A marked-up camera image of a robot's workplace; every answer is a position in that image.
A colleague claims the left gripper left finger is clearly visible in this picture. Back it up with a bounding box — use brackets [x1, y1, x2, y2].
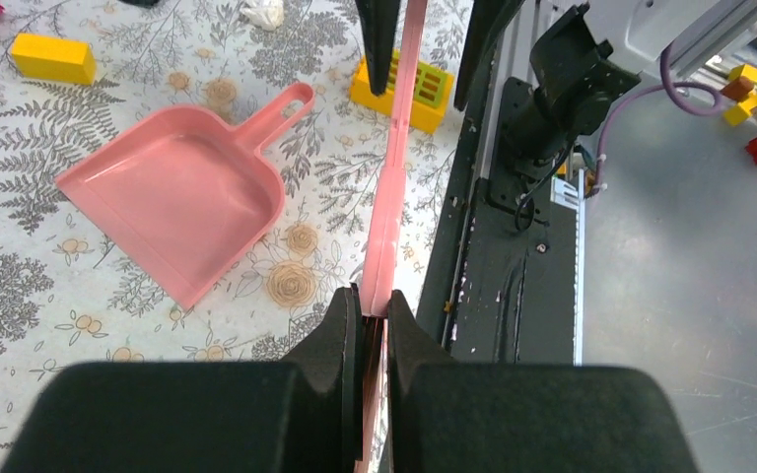
[2, 287, 363, 472]

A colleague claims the yellow grid block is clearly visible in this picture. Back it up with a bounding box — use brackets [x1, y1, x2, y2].
[350, 49, 454, 134]

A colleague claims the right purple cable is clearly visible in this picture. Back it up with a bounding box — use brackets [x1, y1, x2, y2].
[590, 41, 725, 197]

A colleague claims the small yellow block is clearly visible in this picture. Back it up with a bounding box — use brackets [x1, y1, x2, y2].
[10, 33, 97, 85]

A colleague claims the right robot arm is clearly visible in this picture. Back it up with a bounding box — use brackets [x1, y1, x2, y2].
[354, 1, 757, 159]

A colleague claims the pink dustpan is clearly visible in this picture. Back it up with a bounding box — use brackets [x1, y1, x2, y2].
[55, 82, 314, 308]

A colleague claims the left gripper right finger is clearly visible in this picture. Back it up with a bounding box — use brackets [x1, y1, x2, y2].
[387, 291, 698, 472]

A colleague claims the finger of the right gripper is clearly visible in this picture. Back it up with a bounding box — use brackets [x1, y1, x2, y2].
[453, 0, 524, 111]
[355, 0, 401, 96]

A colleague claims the pink brush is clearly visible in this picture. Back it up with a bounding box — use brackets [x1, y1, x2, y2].
[354, 1, 427, 472]

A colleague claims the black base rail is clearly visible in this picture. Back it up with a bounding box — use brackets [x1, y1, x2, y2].
[417, 1, 585, 365]

